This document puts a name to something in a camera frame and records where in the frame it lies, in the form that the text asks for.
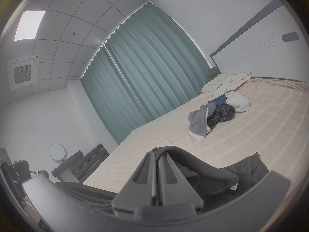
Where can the white garment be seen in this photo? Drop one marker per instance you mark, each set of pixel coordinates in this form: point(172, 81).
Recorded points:
point(239, 103)

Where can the black shiny garment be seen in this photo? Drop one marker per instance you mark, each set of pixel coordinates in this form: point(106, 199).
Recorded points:
point(222, 115)

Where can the bed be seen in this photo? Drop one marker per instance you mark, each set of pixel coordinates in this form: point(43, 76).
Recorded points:
point(169, 141)

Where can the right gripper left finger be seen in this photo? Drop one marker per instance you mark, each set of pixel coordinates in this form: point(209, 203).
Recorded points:
point(142, 192)

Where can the black T-shirt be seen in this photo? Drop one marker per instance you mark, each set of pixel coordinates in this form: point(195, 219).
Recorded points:
point(212, 177)

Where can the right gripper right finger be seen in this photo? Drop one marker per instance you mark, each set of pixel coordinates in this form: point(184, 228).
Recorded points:
point(173, 192)

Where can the blue-green curtain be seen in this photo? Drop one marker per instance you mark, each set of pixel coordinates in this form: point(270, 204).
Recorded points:
point(113, 93)
point(157, 57)

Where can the ceiling air conditioner vent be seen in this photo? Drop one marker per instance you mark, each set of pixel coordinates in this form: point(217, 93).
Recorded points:
point(23, 72)

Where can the dark blue garment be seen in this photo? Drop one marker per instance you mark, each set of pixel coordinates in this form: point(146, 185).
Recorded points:
point(221, 101)

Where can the ceiling light panel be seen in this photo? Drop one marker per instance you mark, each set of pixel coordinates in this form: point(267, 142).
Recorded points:
point(30, 25)

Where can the black chest of drawers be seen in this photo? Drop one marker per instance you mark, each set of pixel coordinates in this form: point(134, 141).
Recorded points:
point(91, 161)

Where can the grey bedside table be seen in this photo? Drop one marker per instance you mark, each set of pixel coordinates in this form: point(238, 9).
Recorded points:
point(212, 72)

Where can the white printed pillow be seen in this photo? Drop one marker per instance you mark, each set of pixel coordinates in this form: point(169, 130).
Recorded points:
point(224, 82)

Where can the grey garment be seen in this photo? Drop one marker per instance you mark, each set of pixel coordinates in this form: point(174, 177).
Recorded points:
point(198, 122)

